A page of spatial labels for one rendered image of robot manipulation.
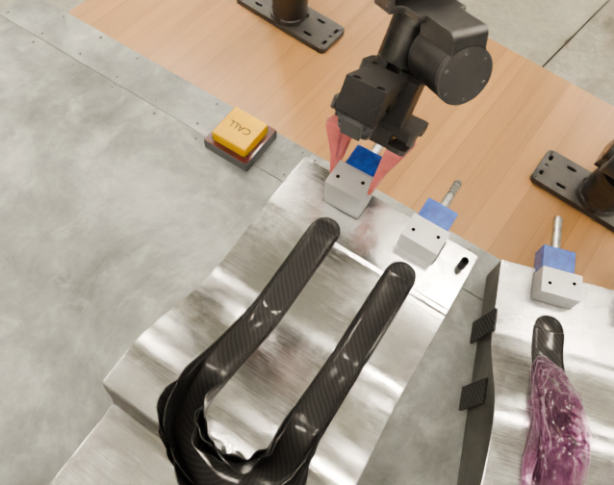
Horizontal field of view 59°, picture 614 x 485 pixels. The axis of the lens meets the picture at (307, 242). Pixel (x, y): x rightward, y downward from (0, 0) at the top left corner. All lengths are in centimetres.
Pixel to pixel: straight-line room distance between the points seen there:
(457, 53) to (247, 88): 48
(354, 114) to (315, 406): 30
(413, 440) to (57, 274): 51
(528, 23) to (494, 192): 167
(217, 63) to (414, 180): 38
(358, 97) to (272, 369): 29
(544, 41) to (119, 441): 216
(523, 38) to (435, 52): 190
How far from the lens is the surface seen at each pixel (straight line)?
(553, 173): 92
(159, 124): 89
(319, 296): 64
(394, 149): 60
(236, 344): 60
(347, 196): 65
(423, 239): 66
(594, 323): 77
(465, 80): 54
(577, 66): 241
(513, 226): 86
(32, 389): 75
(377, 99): 52
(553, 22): 255
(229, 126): 83
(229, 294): 64
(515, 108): 99
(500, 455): 64
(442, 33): 53
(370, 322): 64
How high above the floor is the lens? 148
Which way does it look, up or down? 63 degrees down
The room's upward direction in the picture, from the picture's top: 8 degrees clockwise
